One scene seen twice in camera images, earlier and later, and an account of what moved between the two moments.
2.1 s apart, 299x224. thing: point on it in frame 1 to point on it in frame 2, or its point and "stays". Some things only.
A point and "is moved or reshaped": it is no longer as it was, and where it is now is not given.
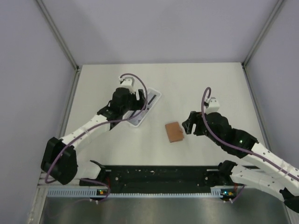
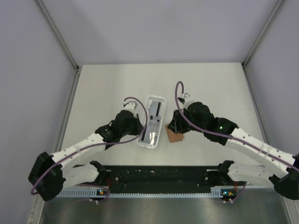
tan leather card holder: (174, 132) stays
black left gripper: (138, 105) to (138, 126)
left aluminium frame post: (58, 35) stays
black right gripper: (188, 124) to (176, 124)
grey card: (152, 98) to (154, 110)
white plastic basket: (153, 95) is moved or reshaped
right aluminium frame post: (254, 46) stays
